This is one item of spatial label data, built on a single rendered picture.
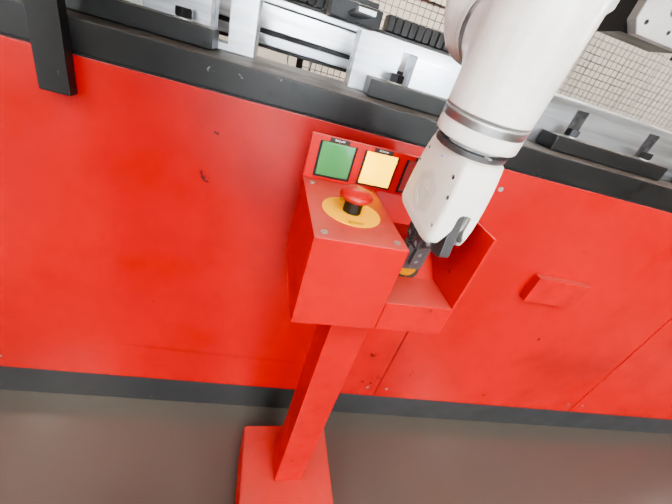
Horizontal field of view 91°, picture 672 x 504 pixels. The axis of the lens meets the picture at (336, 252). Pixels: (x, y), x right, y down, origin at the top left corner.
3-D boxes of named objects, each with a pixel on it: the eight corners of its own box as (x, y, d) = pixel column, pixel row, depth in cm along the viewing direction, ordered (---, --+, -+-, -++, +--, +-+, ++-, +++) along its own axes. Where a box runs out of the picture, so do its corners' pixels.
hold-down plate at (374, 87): (366, 96, 59) (371, 77, 58) (361, 91, 64) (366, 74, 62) (508, 137, 66) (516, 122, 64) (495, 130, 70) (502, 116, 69)
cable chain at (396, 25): (385, 30, 92) (390, 13, 90) (381, 30, 97) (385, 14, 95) (517, 75, 102) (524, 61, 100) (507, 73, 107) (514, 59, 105)
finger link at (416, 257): (417, 224, 40) (396, 263, 44) (425, 241, 38) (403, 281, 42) (440, 227, 41) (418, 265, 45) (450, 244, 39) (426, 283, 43)
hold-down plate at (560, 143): (549, 149, 68) (558, 134, 66) (534, 142, 72) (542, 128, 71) (659, 181, 75) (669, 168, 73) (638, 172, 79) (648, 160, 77)
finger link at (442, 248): (461, 183, 34) (431, 191, 40) (454, 257, 34) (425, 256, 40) (470, 185, 35) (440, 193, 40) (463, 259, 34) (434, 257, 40)
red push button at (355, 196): (336, 221, 38) (345, 193, 36) (331, 205, 41) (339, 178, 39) (369, 227, 39) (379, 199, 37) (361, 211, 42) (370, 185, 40)
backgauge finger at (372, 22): (334, 11, 62) (342, -23, 59) (325, 15, 83) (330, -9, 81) (394, 31, 64) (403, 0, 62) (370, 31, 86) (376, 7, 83)
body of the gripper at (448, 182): (427, 108, 36) (391, 195, 43) (467, 150, 29) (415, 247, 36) (485, 122, 38) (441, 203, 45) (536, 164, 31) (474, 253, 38)
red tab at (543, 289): (523, 300, 80) (540, 278, 76) (518, 295, 82) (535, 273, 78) (573, 309, 83) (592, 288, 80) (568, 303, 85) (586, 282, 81)
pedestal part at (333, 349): (273, 481, 73) (340, 299, 45) (273, 452, 77) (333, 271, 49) (300, 480, 74) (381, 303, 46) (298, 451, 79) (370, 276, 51)
